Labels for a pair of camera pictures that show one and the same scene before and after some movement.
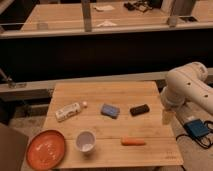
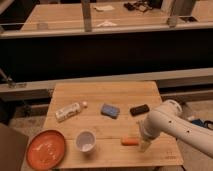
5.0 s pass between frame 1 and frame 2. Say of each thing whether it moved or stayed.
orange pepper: stayed
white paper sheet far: stayed
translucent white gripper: moved
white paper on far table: stayed
